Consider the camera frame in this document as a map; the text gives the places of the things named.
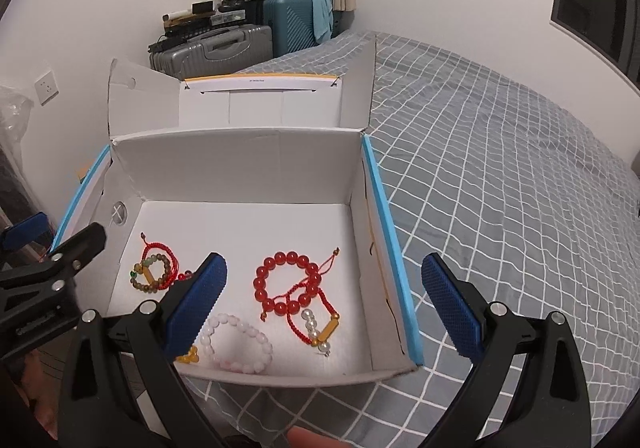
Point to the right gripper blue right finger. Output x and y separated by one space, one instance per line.
458 304

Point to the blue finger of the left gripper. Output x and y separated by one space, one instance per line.
75 245
16 236

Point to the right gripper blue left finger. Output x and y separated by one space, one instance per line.
187 304

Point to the white pearl earring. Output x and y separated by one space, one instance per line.
313 333

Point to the red cord bracelet gold plate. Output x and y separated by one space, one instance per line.
307 293

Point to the white cardboard box blue outside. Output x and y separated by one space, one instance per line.
246 165

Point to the person's left hand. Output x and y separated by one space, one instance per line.
37 391

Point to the person's right hand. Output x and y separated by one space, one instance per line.
301 438

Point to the yellow amber bead item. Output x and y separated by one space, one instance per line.
189 358

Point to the grey white checked bedsheet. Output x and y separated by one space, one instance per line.
520 199

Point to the dark clutter on suitcases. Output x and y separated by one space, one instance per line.
201 17

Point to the grey hard suitcase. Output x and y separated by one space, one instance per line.
218 52

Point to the teal suitcase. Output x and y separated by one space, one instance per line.
291 24

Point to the teal cloth on suitcase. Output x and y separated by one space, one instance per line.
322 13

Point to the white wall socket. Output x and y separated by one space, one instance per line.
46 88

